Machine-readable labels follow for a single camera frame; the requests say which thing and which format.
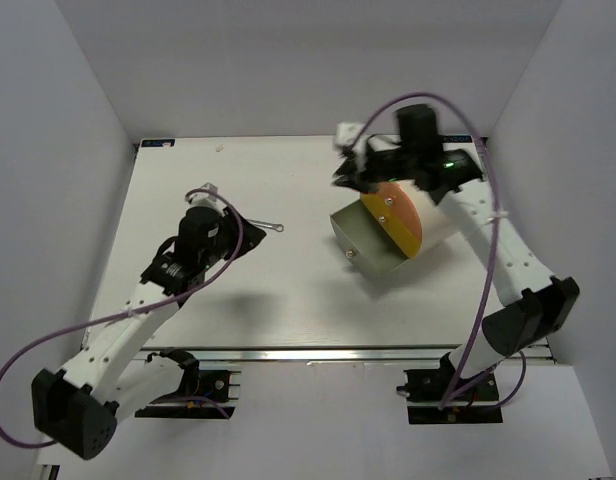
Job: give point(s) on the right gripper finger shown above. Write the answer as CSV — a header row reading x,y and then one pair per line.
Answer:
x,y
349,179
350,164

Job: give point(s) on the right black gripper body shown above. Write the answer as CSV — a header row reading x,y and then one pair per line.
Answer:
x,y
387,165

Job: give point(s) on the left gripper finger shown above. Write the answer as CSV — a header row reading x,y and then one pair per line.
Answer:
x,y
236,221
251,238

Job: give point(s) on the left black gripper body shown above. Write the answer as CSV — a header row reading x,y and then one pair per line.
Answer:
x,y
228,234

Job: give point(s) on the silver combination wrench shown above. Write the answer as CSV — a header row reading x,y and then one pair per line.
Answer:
x,y
267,225

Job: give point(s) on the orange top drawer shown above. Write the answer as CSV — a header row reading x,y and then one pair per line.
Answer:
x,y
399,217

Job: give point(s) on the yellow drawer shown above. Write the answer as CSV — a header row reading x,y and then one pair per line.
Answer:
x,y
408,246

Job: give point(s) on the white cylindrical drawer cabinet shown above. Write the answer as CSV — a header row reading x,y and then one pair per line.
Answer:
x,y
436,227

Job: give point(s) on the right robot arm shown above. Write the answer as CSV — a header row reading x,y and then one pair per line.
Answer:
x,y
522,300

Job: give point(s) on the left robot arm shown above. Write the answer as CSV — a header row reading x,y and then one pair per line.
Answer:
x,y
80,405

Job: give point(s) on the blue label sticker right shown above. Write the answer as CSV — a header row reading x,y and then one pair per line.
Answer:
x,y
457,139

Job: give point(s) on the blue label sticker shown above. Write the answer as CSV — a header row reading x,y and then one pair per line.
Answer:
x,y
457,139
157,143

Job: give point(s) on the blue label sticker left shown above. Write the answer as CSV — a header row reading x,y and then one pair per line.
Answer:
x,y
157,143

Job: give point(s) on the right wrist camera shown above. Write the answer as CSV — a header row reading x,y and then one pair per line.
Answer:
x,y
348,140

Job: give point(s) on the aluminium table rail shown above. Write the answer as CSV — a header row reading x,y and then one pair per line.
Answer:
x,y
313,354

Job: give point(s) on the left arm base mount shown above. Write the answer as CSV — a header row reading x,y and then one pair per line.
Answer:
x,y
206,392

